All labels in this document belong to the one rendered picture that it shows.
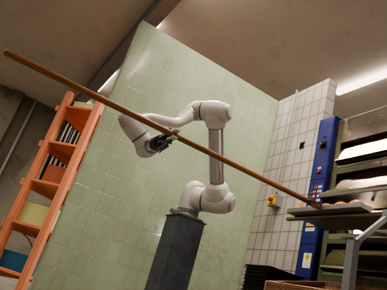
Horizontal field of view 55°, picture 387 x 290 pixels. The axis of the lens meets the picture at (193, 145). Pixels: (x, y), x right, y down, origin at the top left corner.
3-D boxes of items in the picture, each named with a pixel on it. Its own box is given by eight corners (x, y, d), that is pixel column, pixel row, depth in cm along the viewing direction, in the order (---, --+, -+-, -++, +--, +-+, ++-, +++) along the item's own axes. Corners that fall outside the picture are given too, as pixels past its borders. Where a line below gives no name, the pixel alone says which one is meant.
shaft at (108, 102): (2, 52, 149) (6, 46, 150) (2, 55, 151) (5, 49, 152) (310, 203, 213) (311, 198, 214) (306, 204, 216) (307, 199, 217)
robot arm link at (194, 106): (178, 106, 245) (197, 106, 239) (191, 96, 259) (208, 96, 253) (182, 124, 250) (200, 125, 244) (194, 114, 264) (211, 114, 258)
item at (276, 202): (273, 208, 325) (274, 197, 329) (280, 208, 317) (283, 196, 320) (266, 205, 322) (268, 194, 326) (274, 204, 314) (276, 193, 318)
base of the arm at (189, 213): (163, 213, 262) (166, 205, 264) (190, 223, 271) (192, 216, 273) (175, 212, 247) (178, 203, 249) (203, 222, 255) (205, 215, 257)
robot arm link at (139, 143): (150, 159, 201) (136, 139, 199) (139, 163, 214) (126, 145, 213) (164, 148, 207) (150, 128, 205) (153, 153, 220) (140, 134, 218)
